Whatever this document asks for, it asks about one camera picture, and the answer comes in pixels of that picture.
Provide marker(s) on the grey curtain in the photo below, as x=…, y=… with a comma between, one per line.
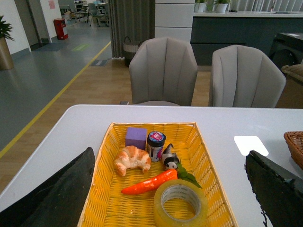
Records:
x=132, y=18

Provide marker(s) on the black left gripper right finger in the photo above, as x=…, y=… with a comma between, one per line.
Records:
x=278, y=191

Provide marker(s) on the clear yellowish tape roll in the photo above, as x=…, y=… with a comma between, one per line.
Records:
x=178, y=203

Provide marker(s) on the white potted plant left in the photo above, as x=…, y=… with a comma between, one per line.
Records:
x=200, y=6

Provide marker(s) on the black appliance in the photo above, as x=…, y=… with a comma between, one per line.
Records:
x=287, y=49

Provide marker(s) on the white potted plant right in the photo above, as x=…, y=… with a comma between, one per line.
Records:
x=221, y=5

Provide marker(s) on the grey chair left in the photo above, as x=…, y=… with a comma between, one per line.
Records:
x=163, y=72

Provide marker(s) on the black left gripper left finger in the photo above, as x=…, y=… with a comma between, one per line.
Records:
x=58, y=201

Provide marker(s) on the purple foam cube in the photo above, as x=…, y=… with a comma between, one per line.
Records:
x=136, y=137

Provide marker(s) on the white potted plant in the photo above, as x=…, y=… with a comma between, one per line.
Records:
x=200, y=6
x=221, y=5

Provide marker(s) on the brown wicker basket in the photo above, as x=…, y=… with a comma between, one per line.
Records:
x=294, y=140

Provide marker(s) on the panda figurine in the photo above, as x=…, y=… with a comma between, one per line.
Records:
x=169, y=159

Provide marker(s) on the potted plant gold planter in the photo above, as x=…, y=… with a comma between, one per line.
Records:
x=6, y=61

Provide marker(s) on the toy carrot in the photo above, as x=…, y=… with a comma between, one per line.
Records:
x=156, y=181

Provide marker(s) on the plastic croissant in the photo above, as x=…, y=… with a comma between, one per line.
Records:
x=132, y=157

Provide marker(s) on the dark woven bin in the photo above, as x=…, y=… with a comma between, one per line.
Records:
x=130, y=47

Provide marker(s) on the yellow woven basket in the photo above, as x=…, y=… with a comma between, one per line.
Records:
x=106, y=206

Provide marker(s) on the dark grey counter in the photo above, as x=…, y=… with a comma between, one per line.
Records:
x=213, y=31

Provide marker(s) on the beige cushion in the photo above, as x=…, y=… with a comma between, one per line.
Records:
x=295, y=71

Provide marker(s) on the small dark jar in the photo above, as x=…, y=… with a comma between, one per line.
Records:
x=155, y=143

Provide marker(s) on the grey chair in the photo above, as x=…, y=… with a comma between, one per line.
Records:
x=163, y=72
x=244, y=76

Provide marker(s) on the red fire extinguisher box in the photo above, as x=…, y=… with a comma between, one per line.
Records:
x=60, y=28

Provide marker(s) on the grey chair right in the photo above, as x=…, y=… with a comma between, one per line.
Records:
x=244, y=76

